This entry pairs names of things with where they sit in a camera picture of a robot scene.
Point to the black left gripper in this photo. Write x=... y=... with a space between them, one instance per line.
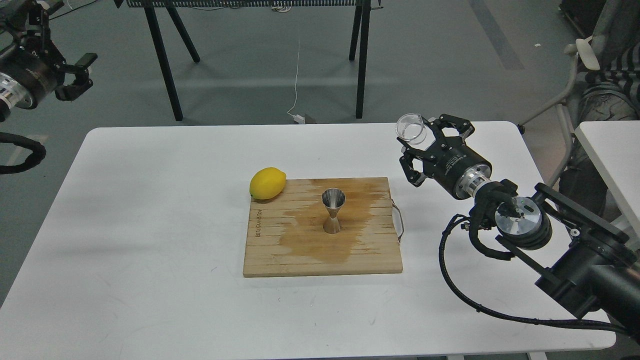
x=28 y=77

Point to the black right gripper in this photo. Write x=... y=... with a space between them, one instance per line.
x=448 y=160

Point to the small clear glass cup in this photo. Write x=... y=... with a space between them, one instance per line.
x=411 y=128

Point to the steel double jigger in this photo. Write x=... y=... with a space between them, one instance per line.
x=333 y=199

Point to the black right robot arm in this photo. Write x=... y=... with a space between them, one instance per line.
x=582 y=262

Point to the white charger plug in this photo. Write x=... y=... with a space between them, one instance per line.
x=300 y=119

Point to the yellow lemon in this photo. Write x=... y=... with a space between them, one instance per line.
x=267 y=183

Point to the wooden cutting board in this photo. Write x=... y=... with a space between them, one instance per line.
x=285 y=235

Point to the white side table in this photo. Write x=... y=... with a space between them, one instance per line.
x=614 y=149

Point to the seated person striped shirt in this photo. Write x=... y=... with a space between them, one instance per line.
x=612 y=94

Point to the black metal frame table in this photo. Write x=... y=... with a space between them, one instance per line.
x=256 y=24

